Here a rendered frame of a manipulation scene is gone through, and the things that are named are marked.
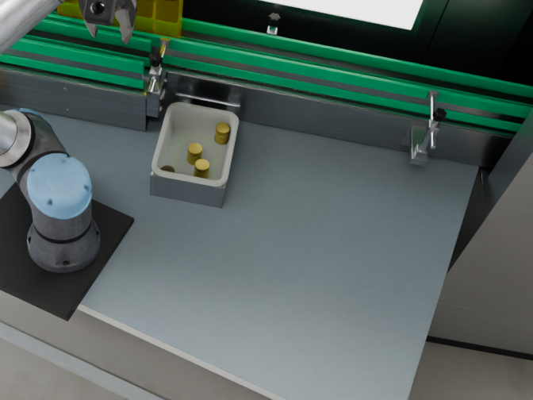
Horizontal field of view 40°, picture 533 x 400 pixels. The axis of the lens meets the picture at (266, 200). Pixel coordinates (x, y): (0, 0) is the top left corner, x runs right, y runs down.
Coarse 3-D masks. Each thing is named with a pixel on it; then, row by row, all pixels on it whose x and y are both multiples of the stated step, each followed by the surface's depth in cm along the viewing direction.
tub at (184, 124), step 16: (176, 112) 175; (192, 112) 175; (208, 112) 174; (224, 112) 174; (176, 128) 178; (192, 128) 179; (208, 128) 178; (160, 144) 166; (176, 144) 175; (208, 144) 177; (224, 144) 178; (160, 160) 167; (176, 160) 173; (208, 160) 174; (224, 160) 171; (176, 176) 161; (192, 176) 162; (224, 176) 163
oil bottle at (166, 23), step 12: (156, 0) 161; (168, 0) 160; (180, 0) 161; (156, 12) 164; (168, 12) 163; (180, 12) 165; (156, 24) 166; (168, 24) 166; (180, 24) 169; (168, 36) 169; (180, 36) 174
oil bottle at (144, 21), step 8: (136, 0) 162; (144, 0) 161; (152, 0) 161; (144, 8) 163; (152, 8) 163; (136, 16) 165; (144, 16) 165; (152, 16) 165; (136, 24) 167; (144, 24) 167; (152, 24) 167; (152, 32) 169
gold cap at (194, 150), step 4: (192, 144) 170; (196, 144) 171; (200, 144) 171; (188, 148) 170; (192, 148) 170; (196, 148) 170; (200, 148) 170; (188, 152) 170; (192, 152) 169; (196, 152) 169; (200, 152) 170; (188, 156) 171; (192, 156) 170; (196, 156) 170; (200, 156) 171; (188, 160) 172; (192, 160) 171; (196, 160) 171; (192, 164) 172
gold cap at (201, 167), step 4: (200, 160) 168; (204, 160) 168; (196, 164) 167; (200, 164) 167; (204, 164) 168; (208, 164) 168; (196, 168) 167; (200, 168) 167; (204, 168) 167; (208, 168) 168; (196, 172) 168; (200, 172) 167; (204, 172) 168; (208, 172) 169; (196, 176) 169; (200, 176) 169; (204, 176) 169; (208, 176) 171
